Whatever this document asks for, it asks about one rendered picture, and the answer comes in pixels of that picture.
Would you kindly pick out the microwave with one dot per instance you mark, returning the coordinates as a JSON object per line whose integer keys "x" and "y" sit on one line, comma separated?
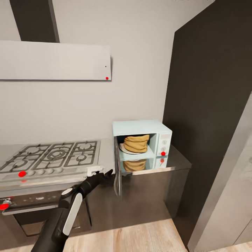
{"x": 157, "y": 145}

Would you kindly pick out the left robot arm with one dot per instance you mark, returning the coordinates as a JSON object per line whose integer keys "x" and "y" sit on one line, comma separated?
{"x": 56, "y": 230}

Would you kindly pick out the fridge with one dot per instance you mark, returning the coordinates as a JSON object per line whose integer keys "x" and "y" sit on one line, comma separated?
{"x": 208, "y": 108}

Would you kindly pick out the oven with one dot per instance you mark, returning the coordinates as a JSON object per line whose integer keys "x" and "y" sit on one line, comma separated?
{"x": 24, "y": 211}

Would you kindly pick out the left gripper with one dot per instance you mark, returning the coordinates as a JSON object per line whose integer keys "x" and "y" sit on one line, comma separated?
{"x": 99, "y": 178}

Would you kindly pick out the range hood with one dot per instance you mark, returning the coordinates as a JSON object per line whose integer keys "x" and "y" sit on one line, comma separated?
{"x": 40, "y": 55}

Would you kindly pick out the popcorn bag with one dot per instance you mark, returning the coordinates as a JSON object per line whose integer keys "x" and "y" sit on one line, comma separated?
{"x": 136, "y": 143}

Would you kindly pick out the burner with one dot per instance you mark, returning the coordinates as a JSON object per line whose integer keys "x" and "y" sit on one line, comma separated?
{"x": 50, "y": 159}

